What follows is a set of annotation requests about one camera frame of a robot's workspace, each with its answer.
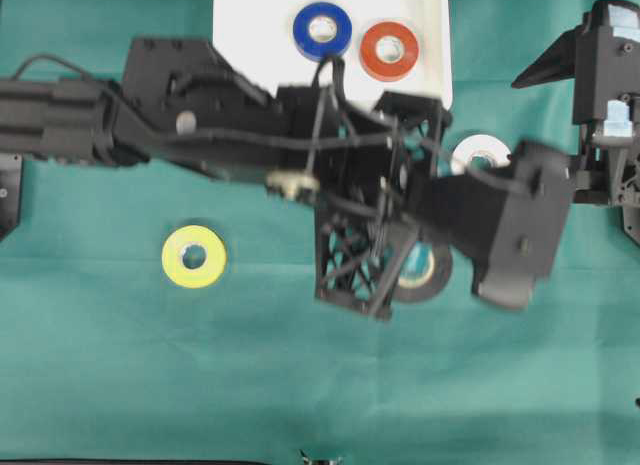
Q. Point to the yellow tape roll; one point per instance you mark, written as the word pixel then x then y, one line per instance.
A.
pixel 194 257

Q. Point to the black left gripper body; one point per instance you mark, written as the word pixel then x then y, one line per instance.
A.
pixel 605 170

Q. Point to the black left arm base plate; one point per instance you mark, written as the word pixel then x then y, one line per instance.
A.
pixel 631 223

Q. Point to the black tape roll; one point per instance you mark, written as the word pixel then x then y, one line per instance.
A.
pixel 425 273

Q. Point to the white plastic case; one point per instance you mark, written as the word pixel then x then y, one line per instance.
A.
pixel 257 38

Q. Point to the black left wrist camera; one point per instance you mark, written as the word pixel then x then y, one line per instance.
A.
pixel 606 67

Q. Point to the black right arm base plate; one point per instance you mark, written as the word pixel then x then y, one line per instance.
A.
pixel 11 187

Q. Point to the blue tape roll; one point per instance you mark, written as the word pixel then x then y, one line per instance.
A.
pixel 320 29

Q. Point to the green table cloth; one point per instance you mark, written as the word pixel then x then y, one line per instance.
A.
pixel 103 356

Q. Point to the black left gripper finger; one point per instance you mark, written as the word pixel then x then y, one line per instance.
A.
pixel 556 63

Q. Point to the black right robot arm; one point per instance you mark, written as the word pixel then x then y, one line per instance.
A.
pixel 181 101

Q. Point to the white tape roll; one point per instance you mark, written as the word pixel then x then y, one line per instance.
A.
pixel 484 147

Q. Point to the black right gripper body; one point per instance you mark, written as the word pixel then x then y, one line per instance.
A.
pixel 362 230

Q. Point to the red tape roll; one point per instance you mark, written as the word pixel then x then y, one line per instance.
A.
pixel 389 50

